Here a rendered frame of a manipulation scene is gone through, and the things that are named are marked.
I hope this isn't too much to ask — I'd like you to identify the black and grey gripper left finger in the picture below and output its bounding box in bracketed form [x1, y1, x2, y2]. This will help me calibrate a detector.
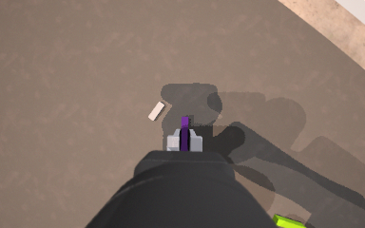
[167, 129, 182, 151]

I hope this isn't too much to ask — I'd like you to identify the lime green rod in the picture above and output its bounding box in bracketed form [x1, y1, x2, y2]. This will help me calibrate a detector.
[273, 215, 306, 228]

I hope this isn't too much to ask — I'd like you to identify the purple rod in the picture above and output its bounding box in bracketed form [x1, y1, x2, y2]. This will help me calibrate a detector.
[181, 117, 188, 151]

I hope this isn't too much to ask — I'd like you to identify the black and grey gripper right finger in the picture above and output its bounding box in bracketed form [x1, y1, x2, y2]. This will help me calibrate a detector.
[187, 129, 202, 151]

